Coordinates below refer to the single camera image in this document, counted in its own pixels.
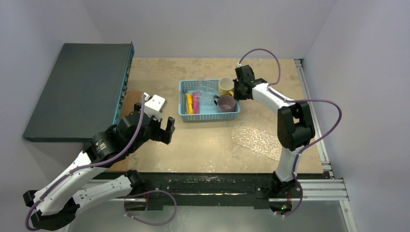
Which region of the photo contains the yellow mug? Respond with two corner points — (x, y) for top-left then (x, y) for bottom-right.
(218, 77), (234, 97)

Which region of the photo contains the purple translucent mug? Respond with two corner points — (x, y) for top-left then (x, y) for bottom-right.
(213, 95), (237, 113)

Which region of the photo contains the light blue perforated basket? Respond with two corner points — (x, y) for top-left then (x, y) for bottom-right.
(178, 80), (241, 122)

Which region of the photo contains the clear plastic packaging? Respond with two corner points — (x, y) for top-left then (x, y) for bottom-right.
(196, 79), (220, 105)

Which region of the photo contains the pink toothpaste tube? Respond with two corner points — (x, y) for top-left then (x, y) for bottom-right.
(192, 91), (200, 114)

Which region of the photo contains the clear textured oval tray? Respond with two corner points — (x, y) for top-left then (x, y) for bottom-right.
(231, 124), (282, 161)

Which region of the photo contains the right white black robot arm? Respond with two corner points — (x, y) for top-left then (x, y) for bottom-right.
(234, 65), (315, 197)

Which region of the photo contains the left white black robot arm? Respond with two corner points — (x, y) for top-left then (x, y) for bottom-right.
(23, 110), (175, 232)

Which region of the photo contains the yellow toothpaste tube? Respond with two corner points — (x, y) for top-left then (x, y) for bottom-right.
(186, 93), (194, 115)

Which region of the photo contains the grey toothbrush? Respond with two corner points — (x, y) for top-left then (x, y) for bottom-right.
(182, 88), (187, 115)

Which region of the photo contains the dark grey flat box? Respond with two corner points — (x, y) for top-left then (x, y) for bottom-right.
(23, 43), (134, 143)

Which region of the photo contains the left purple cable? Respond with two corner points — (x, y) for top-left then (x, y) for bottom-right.
(25, 94), (177, 231)

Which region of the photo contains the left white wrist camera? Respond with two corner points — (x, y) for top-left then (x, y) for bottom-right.
(144, 92), (167, 121)

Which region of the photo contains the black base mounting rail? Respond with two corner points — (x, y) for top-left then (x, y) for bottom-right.
(93, 171), (334, 212)

